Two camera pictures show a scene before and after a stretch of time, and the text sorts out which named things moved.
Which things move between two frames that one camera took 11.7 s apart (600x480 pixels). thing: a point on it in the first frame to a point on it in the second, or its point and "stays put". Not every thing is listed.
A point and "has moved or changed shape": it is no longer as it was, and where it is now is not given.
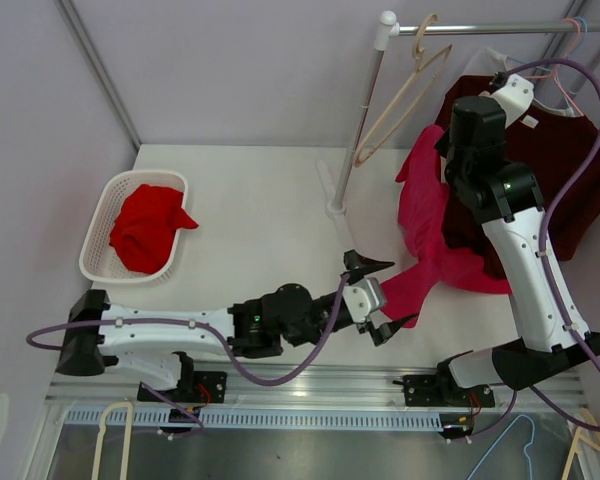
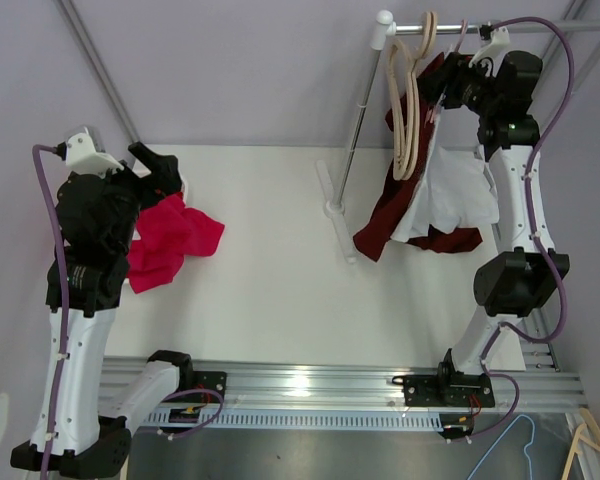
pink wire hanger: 558,66 to 431,115
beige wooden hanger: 418,50 to 403,98
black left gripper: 386,330 to 164,174
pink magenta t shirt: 423,185 to 168,232
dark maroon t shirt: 575,167 to 374,236
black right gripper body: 452,168 to 477,91
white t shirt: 489,62 has moved or changed shape
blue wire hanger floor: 503,435 stays put
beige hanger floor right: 591,436 stays put
